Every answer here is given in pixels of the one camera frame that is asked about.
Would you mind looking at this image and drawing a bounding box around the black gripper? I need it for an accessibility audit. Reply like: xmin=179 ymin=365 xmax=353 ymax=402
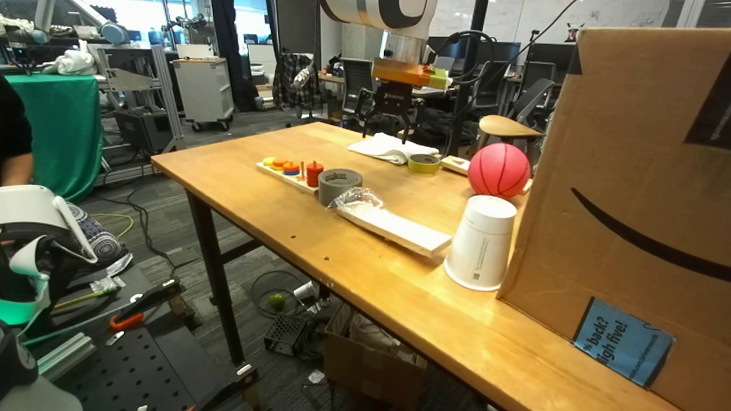
xmin=364 ymin=79 xmax=422 ymax=141

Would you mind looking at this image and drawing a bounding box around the pink rubber ball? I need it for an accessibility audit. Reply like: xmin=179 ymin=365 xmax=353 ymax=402
xmin=465 ymin=141 xmax=531 ymax=201

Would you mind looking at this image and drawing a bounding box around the yellow green tape roll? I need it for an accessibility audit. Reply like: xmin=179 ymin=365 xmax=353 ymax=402
xmin=407 ymin=154 xmax=442 ymax=175

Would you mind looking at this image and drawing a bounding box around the black backpack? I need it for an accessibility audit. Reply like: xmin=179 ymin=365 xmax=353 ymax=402
xmin=414 ymin=110 xmax=475 ymax=154

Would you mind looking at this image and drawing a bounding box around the grey office chair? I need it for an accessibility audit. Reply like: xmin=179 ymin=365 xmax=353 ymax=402
xmin=339 ymin=56 xmax=378 ymax=119

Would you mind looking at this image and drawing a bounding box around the white flat tray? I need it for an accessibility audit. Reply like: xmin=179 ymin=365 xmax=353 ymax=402
xmin=328 ymin=188 xmax=455 ymax=261

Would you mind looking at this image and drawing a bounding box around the round wooden stool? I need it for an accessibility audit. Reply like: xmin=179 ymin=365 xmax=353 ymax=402
xmin=475 ymin=111 xmax=544 ymax=166

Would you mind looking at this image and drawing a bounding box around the white paper cup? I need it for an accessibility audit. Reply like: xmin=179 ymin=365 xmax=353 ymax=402
xmin=442 ymin=193 xmax=521 ymax=294

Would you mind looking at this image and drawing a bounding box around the white rolling cabinet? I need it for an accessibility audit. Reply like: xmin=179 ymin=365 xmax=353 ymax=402
xmin=170 ymin=54 xmax=234 ymax=133

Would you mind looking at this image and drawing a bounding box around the large cardboard shipping box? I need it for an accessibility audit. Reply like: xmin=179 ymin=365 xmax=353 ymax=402
xmin=497 ymin=28 xmax=731 ymax=411

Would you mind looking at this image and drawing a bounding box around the brown cardboard box under table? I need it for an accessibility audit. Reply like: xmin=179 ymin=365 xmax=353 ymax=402
xmin=321 ymin=328 xmax=428 ymax=411

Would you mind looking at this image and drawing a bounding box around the grey metal shelf rack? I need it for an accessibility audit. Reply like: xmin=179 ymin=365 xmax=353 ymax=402
xmin=97 ymin=44 xmax=185 ymax=148

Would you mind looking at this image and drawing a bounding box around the black hand tool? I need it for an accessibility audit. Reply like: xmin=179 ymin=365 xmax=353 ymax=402
xmin=111 ymin=277 xmax=187 ymax=323

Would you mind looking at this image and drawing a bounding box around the blue sticker on box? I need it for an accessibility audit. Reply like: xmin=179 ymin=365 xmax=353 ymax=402
xmin=571 ymin=296 xmax=675 ymax=389

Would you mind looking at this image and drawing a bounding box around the black perforated breadboard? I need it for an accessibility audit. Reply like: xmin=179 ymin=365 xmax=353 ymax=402
xmin=58 ymin=317 xmax=258 ymax=411

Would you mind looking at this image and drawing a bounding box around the person black shirt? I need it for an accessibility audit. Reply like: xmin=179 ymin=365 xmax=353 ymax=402
xmin=0 ymin=75 xmax=33 ymax=164

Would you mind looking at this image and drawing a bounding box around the aluminium extrusion bar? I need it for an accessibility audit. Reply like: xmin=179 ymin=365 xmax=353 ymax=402
xmin=31 ymin=328 xmax=97 ymax=384

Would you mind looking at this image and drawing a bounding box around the tan wrist mount plate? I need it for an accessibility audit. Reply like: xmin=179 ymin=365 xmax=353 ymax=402
xmin=369 ymin=56 xmax=451 ymax=91

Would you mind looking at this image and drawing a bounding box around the grey duct tape roll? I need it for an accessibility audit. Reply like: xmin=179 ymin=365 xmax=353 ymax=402
xmin=318 ymin=166 xmax=364 ymax=208

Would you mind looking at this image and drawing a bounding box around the red ring stack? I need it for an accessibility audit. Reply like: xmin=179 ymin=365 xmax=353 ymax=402
xmin=303 ymin=160 xmax=326 ymax=190

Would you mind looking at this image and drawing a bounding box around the wooden ring stacker board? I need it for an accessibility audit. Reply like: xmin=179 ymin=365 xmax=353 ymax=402
xmin=255 ymin=156 xmax=321 ymax=193

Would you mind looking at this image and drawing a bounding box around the wire mesh bowl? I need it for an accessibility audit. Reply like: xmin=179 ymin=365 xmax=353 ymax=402
xmin=248 ymin=270 xmax=313 ymax=324

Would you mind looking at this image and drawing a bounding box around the black metal table frame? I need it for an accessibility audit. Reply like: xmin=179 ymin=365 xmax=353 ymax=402
xmin=183 ymin=190 xmax=260 ymax=391

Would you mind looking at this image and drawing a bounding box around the orange handled tool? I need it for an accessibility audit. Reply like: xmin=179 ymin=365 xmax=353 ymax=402
xmin=107 ymin=311 xmax=146 ymax=334

